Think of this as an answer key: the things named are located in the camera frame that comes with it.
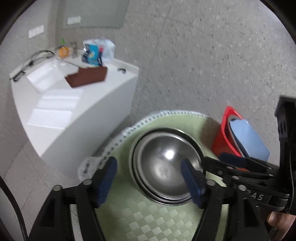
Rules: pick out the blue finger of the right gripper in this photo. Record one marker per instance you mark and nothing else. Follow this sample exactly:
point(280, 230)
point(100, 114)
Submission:
point(233, 160)

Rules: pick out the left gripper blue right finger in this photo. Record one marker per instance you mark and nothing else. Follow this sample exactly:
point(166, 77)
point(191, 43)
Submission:
point(207, 195)

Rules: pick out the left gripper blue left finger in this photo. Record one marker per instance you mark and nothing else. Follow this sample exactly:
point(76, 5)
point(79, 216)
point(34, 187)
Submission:
point(90, 195)

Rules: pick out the light blue plastic plate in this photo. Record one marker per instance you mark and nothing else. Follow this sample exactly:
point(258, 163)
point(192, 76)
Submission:
point(247, 139)

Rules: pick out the small steel bowl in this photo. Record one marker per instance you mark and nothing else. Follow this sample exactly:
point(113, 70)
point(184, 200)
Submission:
point(155, 160)

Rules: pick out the person right hand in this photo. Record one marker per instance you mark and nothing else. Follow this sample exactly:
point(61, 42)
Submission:
point(282, 222)

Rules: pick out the red plastic basin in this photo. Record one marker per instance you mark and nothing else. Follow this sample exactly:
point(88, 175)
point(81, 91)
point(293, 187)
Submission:
point(224, 142)

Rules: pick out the white sink cabinet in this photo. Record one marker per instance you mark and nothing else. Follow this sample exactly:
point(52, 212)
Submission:
point(65, 124)

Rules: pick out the brown cloth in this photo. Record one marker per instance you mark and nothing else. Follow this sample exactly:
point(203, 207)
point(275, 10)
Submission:
point(86, 76)

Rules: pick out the plastic bag with blue pack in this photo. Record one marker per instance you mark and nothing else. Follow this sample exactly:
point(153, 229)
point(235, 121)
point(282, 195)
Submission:
point(98, 52)

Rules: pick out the orange fruit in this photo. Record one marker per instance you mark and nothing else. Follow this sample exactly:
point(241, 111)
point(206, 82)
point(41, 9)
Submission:
point(63, 52)

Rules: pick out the white double wall socket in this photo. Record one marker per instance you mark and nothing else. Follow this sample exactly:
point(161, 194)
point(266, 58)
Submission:
point(36, 31)

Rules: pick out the wall mirror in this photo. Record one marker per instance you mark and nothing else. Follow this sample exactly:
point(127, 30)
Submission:
point(96, 13)

